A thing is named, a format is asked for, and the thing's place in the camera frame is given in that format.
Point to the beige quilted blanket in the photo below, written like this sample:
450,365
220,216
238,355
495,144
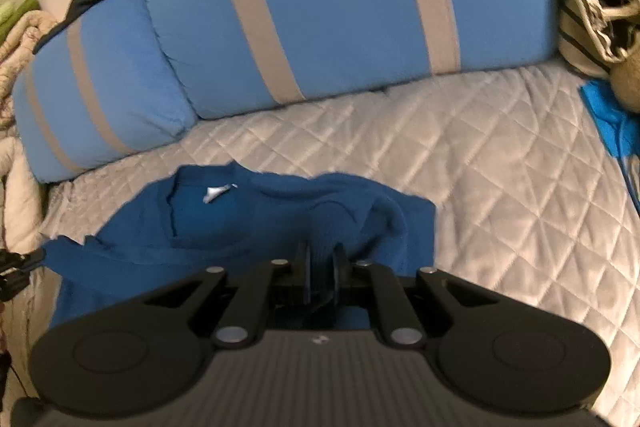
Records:
20,57

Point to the green cloth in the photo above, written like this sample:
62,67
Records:
17,14

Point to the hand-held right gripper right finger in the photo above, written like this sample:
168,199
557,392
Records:
334,279

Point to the striped canvas bag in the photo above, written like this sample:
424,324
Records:
585,17

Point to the grey quilted bed cover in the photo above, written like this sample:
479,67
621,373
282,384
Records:
500,157

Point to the bright blue cloth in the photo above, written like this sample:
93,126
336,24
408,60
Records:
612,122

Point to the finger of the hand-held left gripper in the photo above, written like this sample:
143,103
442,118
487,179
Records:
17,274

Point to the dark blue sweatshirt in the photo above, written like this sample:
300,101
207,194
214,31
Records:
280,212

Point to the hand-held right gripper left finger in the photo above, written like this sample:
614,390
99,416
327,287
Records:
303,278

